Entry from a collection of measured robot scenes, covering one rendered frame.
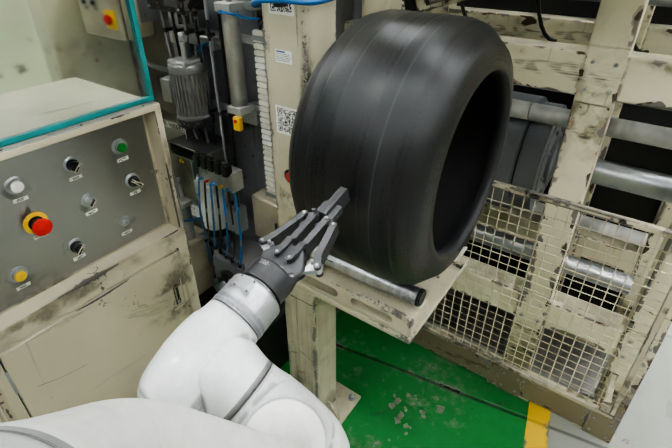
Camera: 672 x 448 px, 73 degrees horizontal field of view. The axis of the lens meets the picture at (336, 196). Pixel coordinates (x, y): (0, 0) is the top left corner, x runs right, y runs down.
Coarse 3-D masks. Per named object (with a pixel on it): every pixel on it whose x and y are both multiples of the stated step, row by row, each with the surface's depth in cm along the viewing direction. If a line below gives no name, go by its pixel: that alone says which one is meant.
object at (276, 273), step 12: (264, 252) 73; (288, 252) 72; (300, 252) 72; (252, 264) 69; (264, 264) 68; (276, 264) 68; (288, 264) 70; (300, 264) 70; (252, 276) 67; (264, 276) 66; (276, 276) 67; (288, 276) 68; (276, 288) 66; (288, 288) 68
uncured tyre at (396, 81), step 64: (320, 64) 88; (384, 64) 81; (448, 64) 78; (512, 64) 102; (320, 128) 84; (384, 128) 77; (448, 128) 79; (320, 192) 87; (384, 192) 79; (448, 192) 129; (384, 256) 87; (448, 256) 103
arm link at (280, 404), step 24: (264, 384) 59; (288, 384) 60; (72, 408) 24; (96, 408) 25; (120, 408) 26; (144, 408) 29; (168, 408) 32; (240, 408) 57; (264, 408) 55; (288, 408) 55; (312, 408) 57; (24, 432) 17; (48, 432) 18; (72, 432) 19; (96, 432) 21; (120, 432) 23; (144, 432) 26; (168, 432) 30; (192, 432) 32; (216, 432) 35; (240, 432) 39; (264, 432) 44; (288, 432) 51; (312, 432) 54; (336, 432) 60
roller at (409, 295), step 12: (312, 252) 118; (336, 264) 115; (348, 264) 113; (360, 276) 111; (372, 276) 109; (384, 288) 108; (396, 288) 106; (408, 288) 105; (420, 288) 105; (408, 300) 105; (420, 300) 104
